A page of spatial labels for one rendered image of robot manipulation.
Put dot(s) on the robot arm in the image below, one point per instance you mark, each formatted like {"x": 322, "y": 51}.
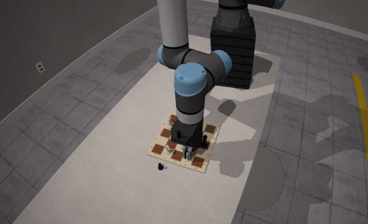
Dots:
{"x": 196, "y": 72}

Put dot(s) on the brown and cream chessboard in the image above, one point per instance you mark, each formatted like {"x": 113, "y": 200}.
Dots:
{"x": 200, "y": 156}

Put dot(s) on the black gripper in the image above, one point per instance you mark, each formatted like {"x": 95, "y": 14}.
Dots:
{"x": 187, "y": 131}

